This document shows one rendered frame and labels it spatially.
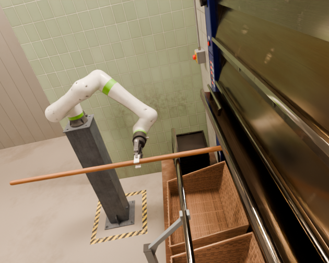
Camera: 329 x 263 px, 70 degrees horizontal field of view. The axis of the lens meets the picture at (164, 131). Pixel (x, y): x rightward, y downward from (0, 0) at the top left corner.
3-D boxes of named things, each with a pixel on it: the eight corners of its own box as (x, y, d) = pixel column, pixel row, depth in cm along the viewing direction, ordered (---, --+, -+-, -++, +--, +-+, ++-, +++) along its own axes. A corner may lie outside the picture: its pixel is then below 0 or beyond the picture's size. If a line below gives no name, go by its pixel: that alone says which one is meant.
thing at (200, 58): (203, 59, 204) (202, 47, 199) (206, 62, 196) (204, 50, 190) (195, 61, 205) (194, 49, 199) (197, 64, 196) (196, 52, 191)
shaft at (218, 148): (10, 186, 144) (7, 183, 142) (12, 183, 147) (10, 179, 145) (298, 139, 130) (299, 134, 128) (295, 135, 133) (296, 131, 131)
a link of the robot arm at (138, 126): (143, 134, 176) (130, 128, 173) (152, 121, 171) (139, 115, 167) (142, 145, 164) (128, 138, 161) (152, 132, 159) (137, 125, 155)
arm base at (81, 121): (75, 114, 212) (72, 108, 208) (91, 110, 211) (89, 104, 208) (68, 129, 189) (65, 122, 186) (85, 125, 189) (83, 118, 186)
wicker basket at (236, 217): (228, 184, 190) (226, 158, 176) (251, 252, 143) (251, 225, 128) (169, 193, 195) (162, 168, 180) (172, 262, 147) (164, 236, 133)
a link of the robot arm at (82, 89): (37, 114, 171) (73, 81, 138) (54, 103, 183) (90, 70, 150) (50, 128, 175) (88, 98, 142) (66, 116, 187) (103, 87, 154)
